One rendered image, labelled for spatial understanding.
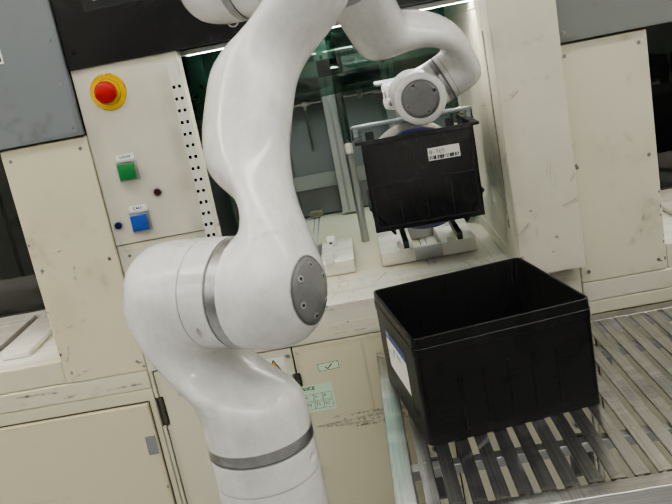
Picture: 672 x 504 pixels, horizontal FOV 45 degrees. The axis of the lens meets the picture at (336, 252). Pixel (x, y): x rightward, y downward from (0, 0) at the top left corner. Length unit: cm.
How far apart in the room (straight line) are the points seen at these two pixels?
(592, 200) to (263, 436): 94
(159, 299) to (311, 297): 16
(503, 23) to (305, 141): 107
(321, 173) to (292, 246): 163
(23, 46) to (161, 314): 86
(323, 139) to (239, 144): 158
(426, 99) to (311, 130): 115
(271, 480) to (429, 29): 72
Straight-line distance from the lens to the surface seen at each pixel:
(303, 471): 91
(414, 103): 131
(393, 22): 123
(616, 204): 163
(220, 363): 90
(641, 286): 169
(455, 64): 134
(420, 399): 121
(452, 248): 179
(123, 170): 158
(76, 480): 184
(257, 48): 91
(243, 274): 79
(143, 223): 159
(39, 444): 182
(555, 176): 154
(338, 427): 170
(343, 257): 180
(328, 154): 244
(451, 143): 154
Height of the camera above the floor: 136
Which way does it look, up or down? 14 degrees down
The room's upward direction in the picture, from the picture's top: 11 degrees counter-clockwise
